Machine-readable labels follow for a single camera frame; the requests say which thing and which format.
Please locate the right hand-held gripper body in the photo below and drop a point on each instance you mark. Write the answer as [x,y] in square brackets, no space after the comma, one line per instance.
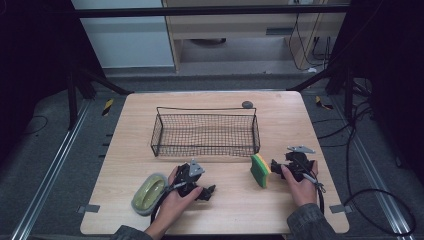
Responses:
[298,163]

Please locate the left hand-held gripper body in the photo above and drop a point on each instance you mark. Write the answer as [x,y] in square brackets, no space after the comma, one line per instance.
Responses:
[186,173]

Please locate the yellow and green sponge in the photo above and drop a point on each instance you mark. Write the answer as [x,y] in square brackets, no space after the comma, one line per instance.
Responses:
[260,170]

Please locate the green and grey soap dish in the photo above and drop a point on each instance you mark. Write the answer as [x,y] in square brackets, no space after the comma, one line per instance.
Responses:
[149,193]

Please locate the person's right hand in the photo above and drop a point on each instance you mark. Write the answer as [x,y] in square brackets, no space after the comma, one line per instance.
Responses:
[301,193]

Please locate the person's left hand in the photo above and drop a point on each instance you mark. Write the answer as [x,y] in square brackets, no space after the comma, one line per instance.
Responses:
[173,206]

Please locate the grey tape patch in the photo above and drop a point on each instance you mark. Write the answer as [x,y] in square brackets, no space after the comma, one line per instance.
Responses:
[88,208]
[340,209]

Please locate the black and yellow tape strip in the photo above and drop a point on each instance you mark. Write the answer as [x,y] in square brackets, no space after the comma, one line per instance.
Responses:
[107,107]
[322,104]

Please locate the small grey round disc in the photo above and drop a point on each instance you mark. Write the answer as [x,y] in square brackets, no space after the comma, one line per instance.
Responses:
[247,104]

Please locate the black metal stand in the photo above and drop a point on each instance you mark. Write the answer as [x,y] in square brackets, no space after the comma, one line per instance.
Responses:
[348,93]
[71,100]

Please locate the dark curtain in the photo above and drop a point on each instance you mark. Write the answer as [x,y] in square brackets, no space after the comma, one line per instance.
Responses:
[33,66]
[396,83]

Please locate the white cabinet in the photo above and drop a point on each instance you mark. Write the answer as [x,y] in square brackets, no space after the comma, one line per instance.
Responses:
[126,43]

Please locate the light wooden cabinet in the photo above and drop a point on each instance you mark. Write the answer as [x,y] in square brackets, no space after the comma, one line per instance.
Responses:
[233,28]

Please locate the aluminium floor rail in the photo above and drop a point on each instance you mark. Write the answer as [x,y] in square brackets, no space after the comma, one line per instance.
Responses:
[53,170]
[376,180]

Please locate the black horizontal frame bar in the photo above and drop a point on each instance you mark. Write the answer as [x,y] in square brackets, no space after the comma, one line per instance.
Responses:
[200,11]

